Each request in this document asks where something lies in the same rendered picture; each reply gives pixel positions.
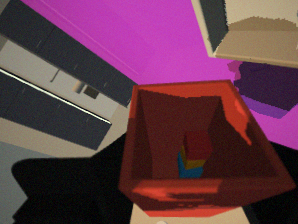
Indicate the dark red box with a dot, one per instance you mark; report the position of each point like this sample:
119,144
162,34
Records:
242,168

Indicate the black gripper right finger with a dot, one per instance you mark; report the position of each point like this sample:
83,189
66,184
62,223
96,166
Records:
281,208

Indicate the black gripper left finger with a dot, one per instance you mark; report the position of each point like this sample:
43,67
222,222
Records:
97,176

